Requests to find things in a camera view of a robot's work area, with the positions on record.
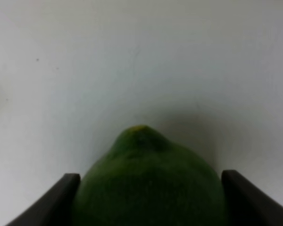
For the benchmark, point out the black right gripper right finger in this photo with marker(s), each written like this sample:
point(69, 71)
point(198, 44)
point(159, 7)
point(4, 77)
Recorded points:
point(248, 205)

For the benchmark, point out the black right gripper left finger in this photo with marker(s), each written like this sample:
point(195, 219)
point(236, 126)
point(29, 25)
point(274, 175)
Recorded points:
point(54, 207)

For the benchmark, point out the green lime fruit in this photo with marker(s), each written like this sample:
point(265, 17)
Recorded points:
point(145, 179)

